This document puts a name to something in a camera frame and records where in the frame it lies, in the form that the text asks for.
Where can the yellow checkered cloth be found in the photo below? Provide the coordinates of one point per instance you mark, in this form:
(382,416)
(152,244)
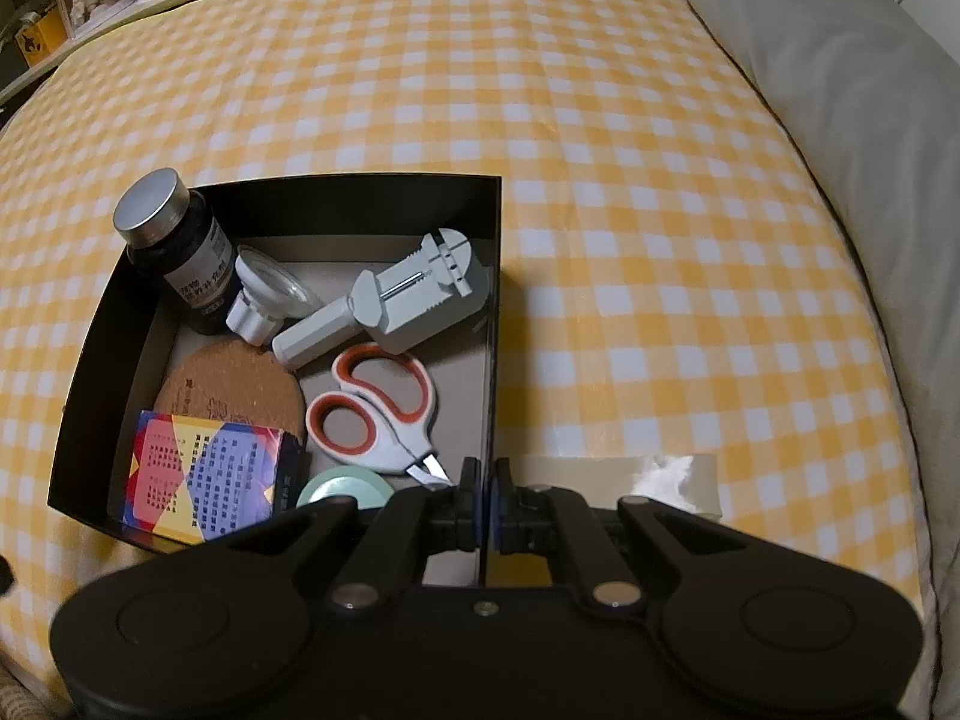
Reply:
(637,240)

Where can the woven wicker basket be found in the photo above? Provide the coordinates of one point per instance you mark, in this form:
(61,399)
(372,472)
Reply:
(15,694)

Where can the dark blue bottle silver cap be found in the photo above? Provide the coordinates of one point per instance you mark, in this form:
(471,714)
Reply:
(191,262)

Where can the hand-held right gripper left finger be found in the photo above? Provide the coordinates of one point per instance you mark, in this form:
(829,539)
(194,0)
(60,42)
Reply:
(474,510)

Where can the clear round plastic lid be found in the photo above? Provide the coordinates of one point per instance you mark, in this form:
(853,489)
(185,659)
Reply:
(262,285)

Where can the yellow box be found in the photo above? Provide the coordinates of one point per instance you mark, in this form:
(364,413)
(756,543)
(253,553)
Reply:
(37,41)

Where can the grey pillow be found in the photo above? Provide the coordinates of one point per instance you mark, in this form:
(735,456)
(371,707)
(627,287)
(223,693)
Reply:
(840,127)

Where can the colourful card box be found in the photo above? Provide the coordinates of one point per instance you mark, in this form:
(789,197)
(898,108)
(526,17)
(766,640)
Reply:
(202,472)

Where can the grey watch link tool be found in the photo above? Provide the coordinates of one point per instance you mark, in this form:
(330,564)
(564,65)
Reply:
(420,300)

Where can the round cork coaster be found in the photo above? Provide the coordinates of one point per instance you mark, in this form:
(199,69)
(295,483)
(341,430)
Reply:
(225,382)

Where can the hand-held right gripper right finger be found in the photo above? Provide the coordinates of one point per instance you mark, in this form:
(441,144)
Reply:
(499,510)

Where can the black cardboard box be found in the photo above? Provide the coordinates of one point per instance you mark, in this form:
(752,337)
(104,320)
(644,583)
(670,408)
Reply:
(337,202)

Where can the mint green round case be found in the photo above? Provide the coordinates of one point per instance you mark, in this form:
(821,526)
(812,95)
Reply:
(345,487)

